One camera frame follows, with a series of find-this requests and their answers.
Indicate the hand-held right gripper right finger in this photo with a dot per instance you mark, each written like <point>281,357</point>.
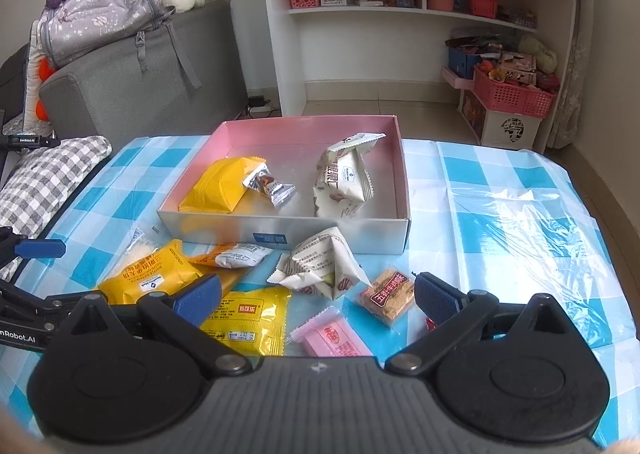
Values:
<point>432,301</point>

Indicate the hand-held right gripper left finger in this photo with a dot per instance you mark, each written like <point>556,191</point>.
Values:
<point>197,296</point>

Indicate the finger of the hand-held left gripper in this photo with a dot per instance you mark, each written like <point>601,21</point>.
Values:
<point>40,249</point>
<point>25,140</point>

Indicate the brown cracker packet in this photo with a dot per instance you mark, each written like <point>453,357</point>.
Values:
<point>387,296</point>

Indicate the yellow white-label snack packet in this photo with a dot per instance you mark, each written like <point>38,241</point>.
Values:
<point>150,274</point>

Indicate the white orange snack packet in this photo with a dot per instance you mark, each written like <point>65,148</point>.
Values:
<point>237,256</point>

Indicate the yellow red-label snack packet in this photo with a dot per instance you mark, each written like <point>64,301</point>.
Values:
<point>250,319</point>

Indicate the pink cardboard box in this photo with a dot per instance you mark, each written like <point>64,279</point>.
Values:
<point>210,231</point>

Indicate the clear white snack packet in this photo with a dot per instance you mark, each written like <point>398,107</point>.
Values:
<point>139,243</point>

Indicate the pink wafer packet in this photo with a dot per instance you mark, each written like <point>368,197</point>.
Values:
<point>332,339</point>

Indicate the white triangular snack packet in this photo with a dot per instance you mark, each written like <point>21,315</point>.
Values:
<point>320,264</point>

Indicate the grey checked pillow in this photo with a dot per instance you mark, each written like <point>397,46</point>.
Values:
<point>50,179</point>

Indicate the white orange plush toy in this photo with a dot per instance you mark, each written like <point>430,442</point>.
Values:
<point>35,79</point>

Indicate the orange-yellow snack packet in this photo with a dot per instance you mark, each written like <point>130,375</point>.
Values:
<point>215,189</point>

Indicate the blue checked tablecloth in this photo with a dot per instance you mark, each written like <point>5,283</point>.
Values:
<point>500,194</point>

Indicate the small silver candy packet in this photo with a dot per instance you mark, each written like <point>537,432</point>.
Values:
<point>270,189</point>

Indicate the grey sofa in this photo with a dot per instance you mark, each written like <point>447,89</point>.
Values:
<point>150,84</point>

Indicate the white puffed snack packet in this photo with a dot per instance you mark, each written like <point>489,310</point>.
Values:
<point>342,184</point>

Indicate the grey floral backpack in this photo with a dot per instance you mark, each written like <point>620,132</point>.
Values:
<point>100,9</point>

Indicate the white cut-out storage box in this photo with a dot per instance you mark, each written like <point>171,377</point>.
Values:
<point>515,129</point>

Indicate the white power strip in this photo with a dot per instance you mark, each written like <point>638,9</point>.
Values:
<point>260,109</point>

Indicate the large pink plastic basket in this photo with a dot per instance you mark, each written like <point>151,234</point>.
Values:
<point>510,97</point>

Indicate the pink plastic tray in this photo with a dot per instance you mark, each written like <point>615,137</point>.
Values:
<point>455,79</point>

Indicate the blue cardboard box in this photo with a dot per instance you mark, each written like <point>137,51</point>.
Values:
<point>462,62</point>

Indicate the red round toy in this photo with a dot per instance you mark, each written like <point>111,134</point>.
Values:
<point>548,83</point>

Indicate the beige printed toy box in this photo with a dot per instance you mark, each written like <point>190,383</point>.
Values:
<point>517,65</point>

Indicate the pale green plush toy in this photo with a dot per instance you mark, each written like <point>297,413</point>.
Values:
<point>537,54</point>

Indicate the white desk with shelf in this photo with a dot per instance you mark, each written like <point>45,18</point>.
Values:
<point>280,34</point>

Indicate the beige lace curtain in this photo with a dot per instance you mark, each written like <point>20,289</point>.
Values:
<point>575,59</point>

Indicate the small red basket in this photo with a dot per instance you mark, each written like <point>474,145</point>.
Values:
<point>482,7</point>

